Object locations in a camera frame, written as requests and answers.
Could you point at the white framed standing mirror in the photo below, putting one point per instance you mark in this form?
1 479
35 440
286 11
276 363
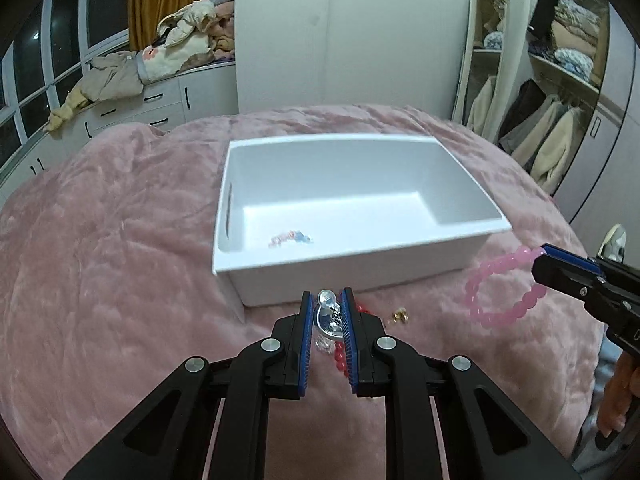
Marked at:
470 60

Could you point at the dark brown hanging coat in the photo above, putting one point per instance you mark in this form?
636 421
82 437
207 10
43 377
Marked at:
525 110

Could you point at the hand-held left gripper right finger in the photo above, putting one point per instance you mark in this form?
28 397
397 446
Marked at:
350 345

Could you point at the white shoe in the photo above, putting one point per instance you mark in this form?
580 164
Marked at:
614 242

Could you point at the white framed window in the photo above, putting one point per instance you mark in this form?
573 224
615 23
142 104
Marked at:
40 60

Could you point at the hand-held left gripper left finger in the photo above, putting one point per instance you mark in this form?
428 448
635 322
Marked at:
306 345

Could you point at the white drawer cabinet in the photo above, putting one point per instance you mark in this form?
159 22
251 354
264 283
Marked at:
165 100

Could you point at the white plastic storage box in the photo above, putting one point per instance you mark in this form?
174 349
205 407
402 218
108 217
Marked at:
350 210

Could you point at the pile of clothes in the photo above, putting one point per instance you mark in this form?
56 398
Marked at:
165 55

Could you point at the folded clothes on shelves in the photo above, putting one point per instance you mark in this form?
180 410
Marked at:
572 25

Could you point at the pink fluffy blanket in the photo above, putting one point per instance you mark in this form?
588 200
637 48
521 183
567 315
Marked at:
125 260

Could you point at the open wardrobe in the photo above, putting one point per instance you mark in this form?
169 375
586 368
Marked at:
605 125

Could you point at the cream hanging coats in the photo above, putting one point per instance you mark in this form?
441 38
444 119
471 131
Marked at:
550 145

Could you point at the gold earrings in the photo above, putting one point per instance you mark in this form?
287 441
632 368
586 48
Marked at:
400 316

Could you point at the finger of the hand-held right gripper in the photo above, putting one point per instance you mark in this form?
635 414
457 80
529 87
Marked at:
570 256
560 275

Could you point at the person's right hand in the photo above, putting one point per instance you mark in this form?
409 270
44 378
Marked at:
612 400

